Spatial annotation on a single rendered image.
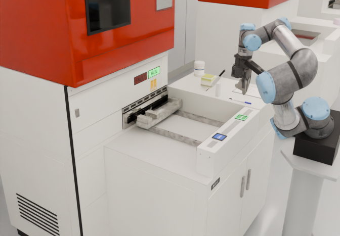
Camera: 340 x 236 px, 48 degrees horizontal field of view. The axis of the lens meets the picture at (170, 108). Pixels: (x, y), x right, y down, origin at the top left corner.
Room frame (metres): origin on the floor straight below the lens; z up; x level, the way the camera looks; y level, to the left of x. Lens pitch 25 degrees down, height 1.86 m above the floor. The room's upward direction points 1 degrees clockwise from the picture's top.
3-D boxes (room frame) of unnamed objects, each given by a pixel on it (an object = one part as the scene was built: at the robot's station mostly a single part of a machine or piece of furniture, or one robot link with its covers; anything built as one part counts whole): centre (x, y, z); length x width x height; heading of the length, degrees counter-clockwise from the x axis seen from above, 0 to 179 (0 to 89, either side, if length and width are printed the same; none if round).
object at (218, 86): (2.14, -0.27, 1.03); 0.06 x 0.04 x 0.13; 57
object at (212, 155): (1.74, -0.31, 0.89); 0.55 x 0.09 x 0.14; 147
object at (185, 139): (1.86, -0.03, 0.84); 0.50 x 0.02 x 0.03; 57
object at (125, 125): (2.09, 0.14, 0.89); 0.44 x 0.02 x 0.10; 147
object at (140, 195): (2.00, -0.18, 0.41); 0.96 x 0.64 x 0.82; 147
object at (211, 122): (2.08, -0.18, 0.84); 0.50 x 0.02 x 0.03; 57
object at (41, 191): (2.14, 0.53, 0.41); 0.82 x 0.70 x 0.82; 147
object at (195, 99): (2.26, -0.34, 0.89); 0.62 x 0.35 x 0.14; 57
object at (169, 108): (2.08, 0.06, 0.87); 0.36 x 0.08 x 0.03; 147
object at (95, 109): (1.95, 0.25, 1.02); 0.81 x 0.03 x 0.40; 147
